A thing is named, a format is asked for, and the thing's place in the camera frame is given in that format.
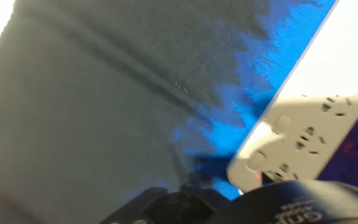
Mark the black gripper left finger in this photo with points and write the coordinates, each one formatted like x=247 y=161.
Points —
x=172 y=208

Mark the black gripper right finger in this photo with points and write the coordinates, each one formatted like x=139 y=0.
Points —
x=266 y=179

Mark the white power strip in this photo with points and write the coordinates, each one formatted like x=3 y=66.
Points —
x=319 y=93

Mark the landscape print desk mat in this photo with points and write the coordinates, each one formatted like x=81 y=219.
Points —
x=73 y=109

